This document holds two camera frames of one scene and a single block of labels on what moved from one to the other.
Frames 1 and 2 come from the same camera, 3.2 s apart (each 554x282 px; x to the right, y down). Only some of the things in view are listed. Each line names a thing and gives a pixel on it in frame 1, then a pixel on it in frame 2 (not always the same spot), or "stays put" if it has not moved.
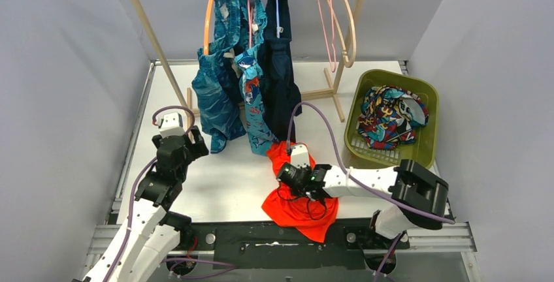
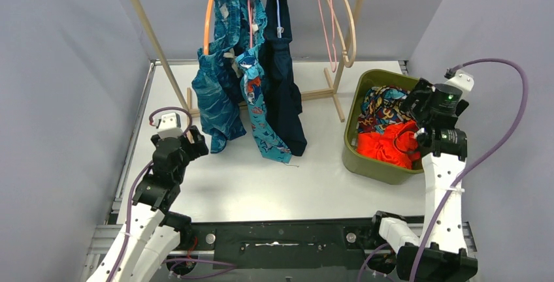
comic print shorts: (389, 117) stays put
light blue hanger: (279, 29) stays put
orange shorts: (313, 217) to (398, 144)
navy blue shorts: (281, 94) stays put
